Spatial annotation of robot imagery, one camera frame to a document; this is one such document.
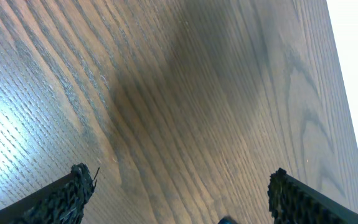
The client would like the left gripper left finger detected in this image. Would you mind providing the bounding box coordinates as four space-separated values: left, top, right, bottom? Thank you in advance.
0 163 97 224

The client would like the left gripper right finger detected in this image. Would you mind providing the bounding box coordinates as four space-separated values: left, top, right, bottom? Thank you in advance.
267 168 358 224

